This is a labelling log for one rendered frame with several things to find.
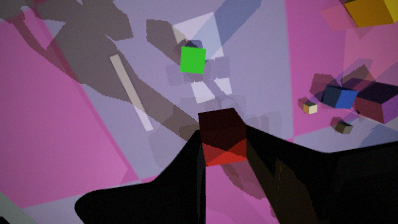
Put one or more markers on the blue block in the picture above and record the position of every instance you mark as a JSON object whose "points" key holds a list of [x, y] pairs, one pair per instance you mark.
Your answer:
{"points": [[339, 97]]}

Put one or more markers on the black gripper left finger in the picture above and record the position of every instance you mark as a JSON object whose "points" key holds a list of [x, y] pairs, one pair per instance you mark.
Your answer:
{"points": [[176, 196]]}

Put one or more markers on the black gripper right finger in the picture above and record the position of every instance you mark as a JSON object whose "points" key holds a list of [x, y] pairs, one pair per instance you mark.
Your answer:
{"points": [[303, 185]]}

